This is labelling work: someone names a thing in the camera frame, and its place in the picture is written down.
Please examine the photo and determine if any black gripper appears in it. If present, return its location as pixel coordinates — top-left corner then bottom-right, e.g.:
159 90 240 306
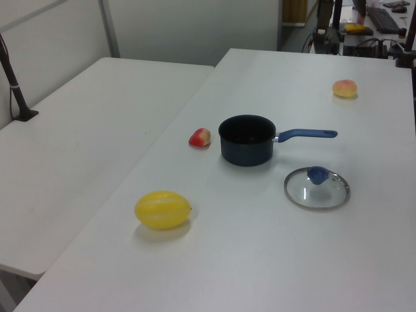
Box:
318 0 333 29

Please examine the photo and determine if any glass lid with blue knob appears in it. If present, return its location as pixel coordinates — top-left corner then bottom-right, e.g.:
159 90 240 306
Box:
283 166 351 211

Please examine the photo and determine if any thin dark stand pole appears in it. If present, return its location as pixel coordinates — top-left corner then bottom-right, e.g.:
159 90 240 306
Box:
331 0 343 33

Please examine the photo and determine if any grey background machine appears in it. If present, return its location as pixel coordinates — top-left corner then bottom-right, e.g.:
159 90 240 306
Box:
313 27 341 55

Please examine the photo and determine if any brown wooden panel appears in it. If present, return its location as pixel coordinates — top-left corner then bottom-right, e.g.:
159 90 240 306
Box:
281 0 308 23

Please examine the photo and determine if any black electronics box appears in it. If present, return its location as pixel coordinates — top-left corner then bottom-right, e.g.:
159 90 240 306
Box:
343 38 391 58

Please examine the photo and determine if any black keyboard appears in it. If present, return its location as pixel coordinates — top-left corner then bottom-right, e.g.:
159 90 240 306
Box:
367 6 399 33

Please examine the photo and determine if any orange pink peach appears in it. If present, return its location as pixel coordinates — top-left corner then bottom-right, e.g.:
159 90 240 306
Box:
331 79 359 98

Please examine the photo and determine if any black pole with clamp base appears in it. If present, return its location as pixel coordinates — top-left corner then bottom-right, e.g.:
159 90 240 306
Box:
395 19 416 68

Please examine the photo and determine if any dark blue saucepan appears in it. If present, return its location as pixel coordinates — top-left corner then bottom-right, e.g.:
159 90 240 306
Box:
218 114 339 167

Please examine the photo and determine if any red apple piece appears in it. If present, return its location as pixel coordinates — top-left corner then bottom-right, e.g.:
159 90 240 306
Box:
188 127 212 148

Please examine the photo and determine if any yellow striped melon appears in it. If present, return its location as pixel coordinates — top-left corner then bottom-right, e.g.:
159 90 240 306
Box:
134 190 192 231

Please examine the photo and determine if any white side table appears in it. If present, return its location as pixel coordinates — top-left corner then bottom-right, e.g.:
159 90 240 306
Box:
0 57 215 282

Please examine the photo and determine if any black pole with white band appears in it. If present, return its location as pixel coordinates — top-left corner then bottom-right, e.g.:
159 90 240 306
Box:
0 32 39 122

